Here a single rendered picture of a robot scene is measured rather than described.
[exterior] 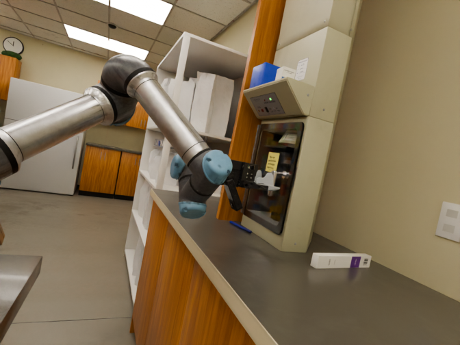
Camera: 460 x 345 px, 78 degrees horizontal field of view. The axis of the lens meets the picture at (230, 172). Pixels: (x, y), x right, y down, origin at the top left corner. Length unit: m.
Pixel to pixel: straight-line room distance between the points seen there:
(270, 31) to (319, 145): 0.61
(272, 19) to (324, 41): 0.42
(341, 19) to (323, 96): 0.26
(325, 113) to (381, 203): 0.46
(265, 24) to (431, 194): 0.94
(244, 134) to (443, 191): 0.76
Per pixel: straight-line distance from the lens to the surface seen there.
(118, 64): 0.86
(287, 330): 0.59
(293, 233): 1.04
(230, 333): 0.76
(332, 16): 1.13
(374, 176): 1.33
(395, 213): 1.26
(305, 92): 1.01
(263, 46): 1.39
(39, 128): 0.81
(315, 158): 1.03
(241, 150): 1.29
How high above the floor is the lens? 1.22
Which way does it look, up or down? 3 degrees down
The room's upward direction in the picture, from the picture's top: 11 degrees clockwise
